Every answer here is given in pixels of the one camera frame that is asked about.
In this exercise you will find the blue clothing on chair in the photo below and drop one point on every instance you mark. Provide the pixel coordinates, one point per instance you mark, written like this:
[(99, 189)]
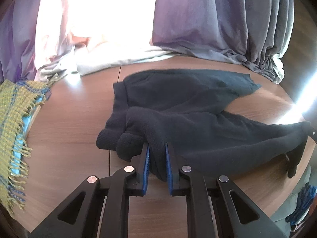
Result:
[(304, 200)]

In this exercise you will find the pink sheer curtain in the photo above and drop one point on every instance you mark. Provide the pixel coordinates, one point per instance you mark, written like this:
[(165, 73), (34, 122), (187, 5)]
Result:
[(86, 36)]

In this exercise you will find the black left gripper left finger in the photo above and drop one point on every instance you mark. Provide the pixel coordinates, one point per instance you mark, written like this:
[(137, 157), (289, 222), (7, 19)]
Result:
[(98, 207)]

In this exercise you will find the yellow blue woven scarf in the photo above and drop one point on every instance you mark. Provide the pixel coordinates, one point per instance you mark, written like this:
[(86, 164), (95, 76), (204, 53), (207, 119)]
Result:
[(18, 104)]

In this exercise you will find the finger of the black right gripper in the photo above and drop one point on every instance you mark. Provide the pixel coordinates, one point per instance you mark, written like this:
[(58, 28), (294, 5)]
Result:
[(298, 138)]

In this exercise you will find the dark navy knit pants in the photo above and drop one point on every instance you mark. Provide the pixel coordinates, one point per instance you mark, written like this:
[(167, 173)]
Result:
[(186, 107)]

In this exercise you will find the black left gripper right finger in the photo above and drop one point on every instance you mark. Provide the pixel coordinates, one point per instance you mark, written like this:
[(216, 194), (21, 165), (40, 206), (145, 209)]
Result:
[(216, 207)]

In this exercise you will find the purple grey curtain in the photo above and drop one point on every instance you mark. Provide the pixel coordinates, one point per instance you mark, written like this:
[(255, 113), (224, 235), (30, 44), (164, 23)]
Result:
[(253, 33)]

